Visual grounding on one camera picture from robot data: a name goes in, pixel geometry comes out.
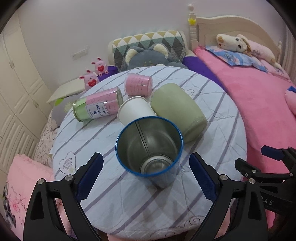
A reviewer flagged blue black CoolTowel can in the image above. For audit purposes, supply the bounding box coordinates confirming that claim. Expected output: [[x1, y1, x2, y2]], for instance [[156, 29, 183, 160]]
[[115, 116, 184, 190]]

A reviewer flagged green matte cup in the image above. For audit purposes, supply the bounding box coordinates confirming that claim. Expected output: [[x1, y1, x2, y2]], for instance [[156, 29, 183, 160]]
[[151, 83, 208, 143]]

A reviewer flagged white paper cup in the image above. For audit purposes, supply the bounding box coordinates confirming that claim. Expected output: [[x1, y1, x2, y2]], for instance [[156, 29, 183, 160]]
[[117, 96, 157, 126]]

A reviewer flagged pink quilt on left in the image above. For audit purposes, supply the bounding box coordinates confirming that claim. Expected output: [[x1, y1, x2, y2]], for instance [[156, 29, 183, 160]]
[[2, 154, 77, 241]]

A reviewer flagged pink bed blanket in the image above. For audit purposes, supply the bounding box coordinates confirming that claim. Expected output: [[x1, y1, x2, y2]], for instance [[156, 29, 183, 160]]
[[193, 47, 295, 173]]

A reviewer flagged pink plush with blue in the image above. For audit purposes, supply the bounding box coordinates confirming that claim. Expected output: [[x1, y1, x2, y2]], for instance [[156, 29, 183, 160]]
[[285, 86, 296, 116]]

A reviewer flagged heart pattern sheet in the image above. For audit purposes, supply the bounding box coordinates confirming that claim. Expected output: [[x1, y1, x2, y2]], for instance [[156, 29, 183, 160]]
[[33, 111, 59, 168]]

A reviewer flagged blue cartoon pillow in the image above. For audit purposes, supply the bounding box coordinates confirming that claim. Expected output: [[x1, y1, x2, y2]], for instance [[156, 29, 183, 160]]
[[206, 46, 272, 72]]

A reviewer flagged grey flower pillow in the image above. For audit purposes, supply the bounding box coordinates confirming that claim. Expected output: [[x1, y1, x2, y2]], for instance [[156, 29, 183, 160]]
[[52, 96, 78, 128]]

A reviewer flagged striped round table cloth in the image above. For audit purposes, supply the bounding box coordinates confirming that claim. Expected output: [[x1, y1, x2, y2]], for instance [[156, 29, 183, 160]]
[[52, 66, 248, 240]]

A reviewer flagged cream wardrobe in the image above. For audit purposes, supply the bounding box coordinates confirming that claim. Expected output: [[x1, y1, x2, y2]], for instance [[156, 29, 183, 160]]
[[0, 11, 53, 176]]

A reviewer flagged white dog plush toy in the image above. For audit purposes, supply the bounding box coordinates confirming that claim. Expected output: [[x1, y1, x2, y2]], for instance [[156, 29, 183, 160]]
[[216, 34, 283, 70]]

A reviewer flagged purple cushion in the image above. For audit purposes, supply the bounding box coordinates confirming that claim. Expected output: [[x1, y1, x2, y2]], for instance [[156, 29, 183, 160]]
[[182, 56, 228, 93]]

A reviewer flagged pink green labelled can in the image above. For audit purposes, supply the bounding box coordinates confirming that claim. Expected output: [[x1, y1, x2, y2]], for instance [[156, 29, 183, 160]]
[[72, 87, 123, 122]]

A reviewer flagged small pink can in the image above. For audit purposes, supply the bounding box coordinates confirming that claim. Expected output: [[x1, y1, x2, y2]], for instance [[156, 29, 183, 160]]
[[124, 73, 152, 96]]

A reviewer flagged cream wooden headboard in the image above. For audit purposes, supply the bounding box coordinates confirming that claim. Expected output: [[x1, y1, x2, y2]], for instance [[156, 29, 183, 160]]
[[188, 4, 282, 63]]

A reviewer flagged grey bear plush cushion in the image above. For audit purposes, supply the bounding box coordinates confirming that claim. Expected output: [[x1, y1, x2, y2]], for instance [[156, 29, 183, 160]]
[[125, 43, 188, 70]]

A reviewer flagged triangle pattern pillow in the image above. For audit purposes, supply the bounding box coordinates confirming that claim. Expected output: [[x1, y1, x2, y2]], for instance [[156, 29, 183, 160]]
[[107, 30, 189, 71]]

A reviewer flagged pink pig plush front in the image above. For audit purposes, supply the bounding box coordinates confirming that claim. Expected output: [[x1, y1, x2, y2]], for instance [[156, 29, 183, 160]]
[[78, 69, 99, 91]]

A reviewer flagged pink pig plush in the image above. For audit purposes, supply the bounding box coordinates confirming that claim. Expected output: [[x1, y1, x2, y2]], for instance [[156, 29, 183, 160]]
[[78, 69, 99, 91], [91, 57, 109, 76]]

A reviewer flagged pink pig plush rear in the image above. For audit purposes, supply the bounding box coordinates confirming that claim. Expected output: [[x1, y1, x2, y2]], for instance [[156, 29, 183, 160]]
[[91, 57, 109, 76]]

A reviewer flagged wall socket panel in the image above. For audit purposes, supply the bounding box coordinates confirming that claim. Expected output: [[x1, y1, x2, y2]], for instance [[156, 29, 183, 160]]
[[72, 45, 89, 61]]

